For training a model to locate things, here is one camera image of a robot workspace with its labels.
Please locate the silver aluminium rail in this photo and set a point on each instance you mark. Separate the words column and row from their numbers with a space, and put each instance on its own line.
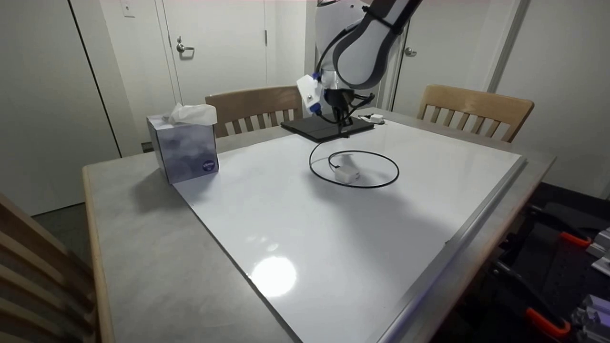
column 594, row 316

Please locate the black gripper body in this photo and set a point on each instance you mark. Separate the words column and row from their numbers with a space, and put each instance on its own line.
column 338, row 97

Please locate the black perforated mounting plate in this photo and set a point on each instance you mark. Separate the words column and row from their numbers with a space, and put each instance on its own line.
column 546, row 272

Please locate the purple tissue box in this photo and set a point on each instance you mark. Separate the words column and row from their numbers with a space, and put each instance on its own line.
column 184, row 149

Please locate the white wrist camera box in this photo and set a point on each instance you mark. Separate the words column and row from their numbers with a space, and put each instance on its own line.
column 310, row 91

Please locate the brown wooden slat-back chair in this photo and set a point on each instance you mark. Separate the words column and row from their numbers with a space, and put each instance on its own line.
column 245, row 101

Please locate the white board mat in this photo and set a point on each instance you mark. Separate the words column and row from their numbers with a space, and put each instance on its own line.
column 382, row 253

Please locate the white wall light switch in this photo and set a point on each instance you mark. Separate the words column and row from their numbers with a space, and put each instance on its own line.
column 129, row 8

